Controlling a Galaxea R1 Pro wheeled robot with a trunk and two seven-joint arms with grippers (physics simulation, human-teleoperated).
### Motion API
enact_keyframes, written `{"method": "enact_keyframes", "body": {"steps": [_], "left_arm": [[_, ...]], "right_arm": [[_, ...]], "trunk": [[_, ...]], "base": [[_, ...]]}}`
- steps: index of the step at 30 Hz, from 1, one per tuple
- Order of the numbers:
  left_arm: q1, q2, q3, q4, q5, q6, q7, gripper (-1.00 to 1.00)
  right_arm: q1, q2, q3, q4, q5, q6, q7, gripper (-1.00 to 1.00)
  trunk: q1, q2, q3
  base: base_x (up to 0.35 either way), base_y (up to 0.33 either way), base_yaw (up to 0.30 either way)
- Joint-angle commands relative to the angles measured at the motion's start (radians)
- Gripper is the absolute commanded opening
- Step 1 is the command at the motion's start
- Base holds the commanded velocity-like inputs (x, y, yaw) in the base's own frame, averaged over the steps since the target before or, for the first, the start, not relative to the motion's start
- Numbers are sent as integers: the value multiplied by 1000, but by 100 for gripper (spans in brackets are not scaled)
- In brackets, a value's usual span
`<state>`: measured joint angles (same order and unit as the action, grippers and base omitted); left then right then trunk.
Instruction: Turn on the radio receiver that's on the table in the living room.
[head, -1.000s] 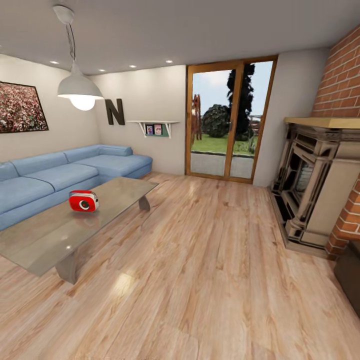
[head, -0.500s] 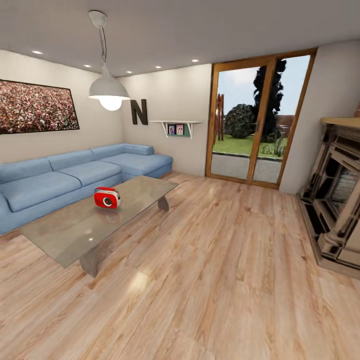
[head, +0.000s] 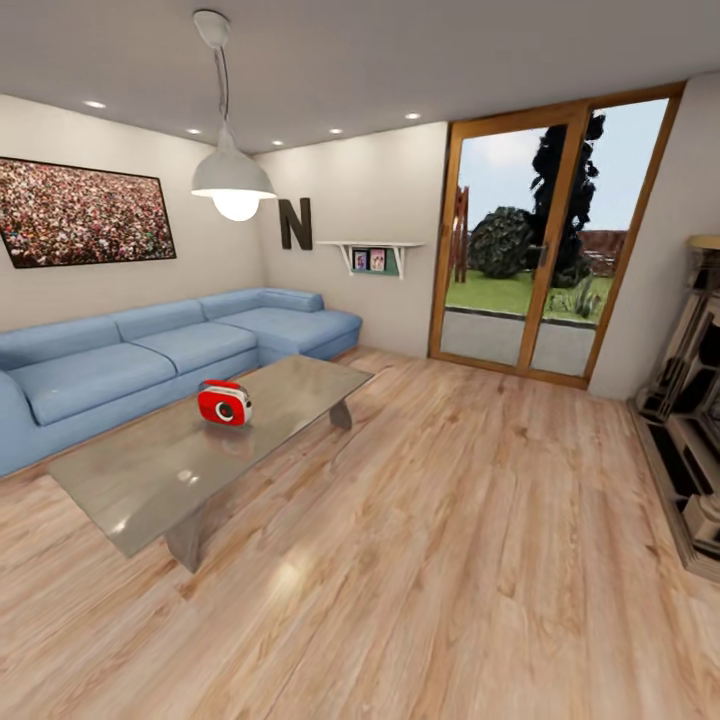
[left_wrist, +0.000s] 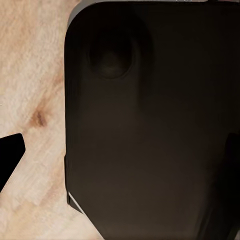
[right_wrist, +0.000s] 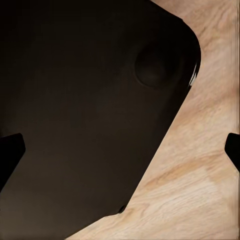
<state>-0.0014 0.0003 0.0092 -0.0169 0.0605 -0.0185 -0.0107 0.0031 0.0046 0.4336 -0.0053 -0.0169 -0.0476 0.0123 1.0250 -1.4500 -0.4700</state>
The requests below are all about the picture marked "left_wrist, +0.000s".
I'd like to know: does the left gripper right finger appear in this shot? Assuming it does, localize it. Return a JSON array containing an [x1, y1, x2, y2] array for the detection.
[[224, 133, 240, 172]]

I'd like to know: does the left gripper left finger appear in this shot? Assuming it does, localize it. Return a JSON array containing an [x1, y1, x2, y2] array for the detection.
[[0, 133, 26, 192]]

